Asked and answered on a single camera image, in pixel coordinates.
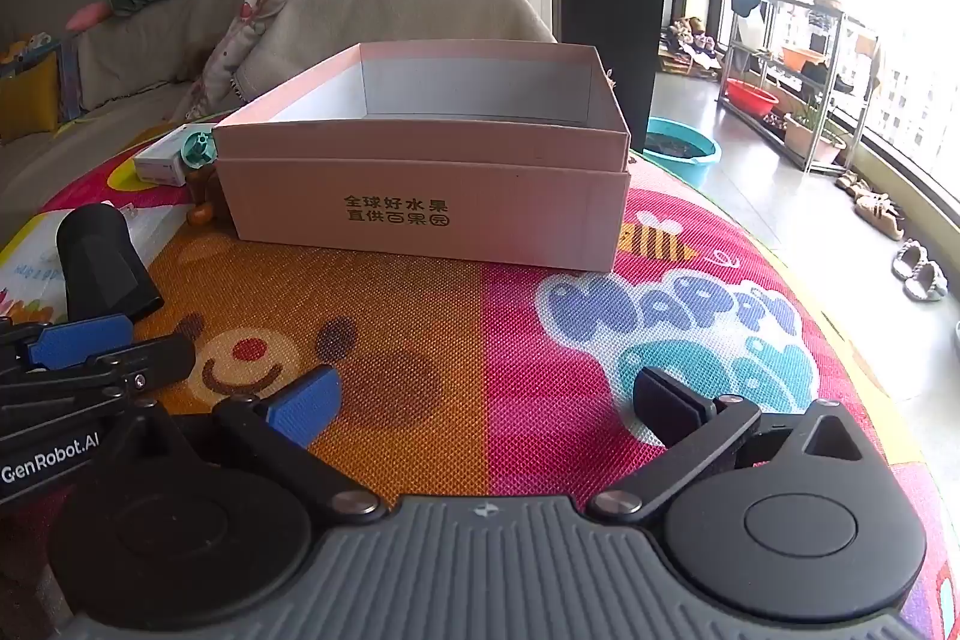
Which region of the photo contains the brown toy figure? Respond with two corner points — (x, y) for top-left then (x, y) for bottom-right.
(186, 164), (226, 229)

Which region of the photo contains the beige sofa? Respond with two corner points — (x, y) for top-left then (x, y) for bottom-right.
(0, 0), (560, 236)

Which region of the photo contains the potted plant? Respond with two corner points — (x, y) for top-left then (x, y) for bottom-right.
(784, 100), (848, 165)

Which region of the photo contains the grey slipper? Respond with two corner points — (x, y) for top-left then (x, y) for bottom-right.
(904, 260), (948, 302)
(891, 239), (925, 277)

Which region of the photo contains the pile of shoes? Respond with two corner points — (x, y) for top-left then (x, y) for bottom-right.
(660, 17), (725, 79)

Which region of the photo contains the children's picture book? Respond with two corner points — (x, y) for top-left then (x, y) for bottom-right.
(0, 201), (188, 326)

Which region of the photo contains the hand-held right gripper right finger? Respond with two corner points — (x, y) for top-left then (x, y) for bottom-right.
(591, 366), (886, 525)

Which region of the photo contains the pink cardboard box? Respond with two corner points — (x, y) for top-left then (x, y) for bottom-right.
(212, 41), (631, 272)

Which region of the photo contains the small white box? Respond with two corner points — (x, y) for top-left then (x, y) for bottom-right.
(133, 124), (215, 185)

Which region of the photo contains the colourful play mat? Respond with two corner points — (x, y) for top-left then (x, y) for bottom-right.
(0, 119), (953, 640)

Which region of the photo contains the red plastic basin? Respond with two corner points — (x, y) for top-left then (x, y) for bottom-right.
(724, 77), (781, 116)

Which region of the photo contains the teal plastic basin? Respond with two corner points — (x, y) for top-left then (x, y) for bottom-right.
(643, 116), (722, 190)

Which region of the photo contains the blue patterned cushion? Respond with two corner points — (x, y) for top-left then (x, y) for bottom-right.
(58, 36), (85, 120)

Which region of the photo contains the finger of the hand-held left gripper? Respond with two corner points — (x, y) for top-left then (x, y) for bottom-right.
(0, 335), (197, 413)
(0, 314), (136, 378)

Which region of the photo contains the metal shelf rack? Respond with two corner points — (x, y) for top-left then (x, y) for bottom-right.
(716, 0), (882, 176)

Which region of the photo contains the pink plush toy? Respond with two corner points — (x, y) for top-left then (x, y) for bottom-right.
(66, 2), (113, 32)

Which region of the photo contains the teal crank handle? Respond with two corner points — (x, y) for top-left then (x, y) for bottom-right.
(180, 130), (218, 170)

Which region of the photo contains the orange plastic basin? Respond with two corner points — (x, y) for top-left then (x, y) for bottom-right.
(781, 46), (830, 75)

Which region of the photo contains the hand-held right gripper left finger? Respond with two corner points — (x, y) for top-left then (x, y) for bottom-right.
(112, 364), (387, 525)

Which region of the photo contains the yellow cushion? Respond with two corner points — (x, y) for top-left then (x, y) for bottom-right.
(0, 53), (61, 142)

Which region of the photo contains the black plastic nozzle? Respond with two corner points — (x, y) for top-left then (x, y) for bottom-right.
(56, 203), (164, 320)

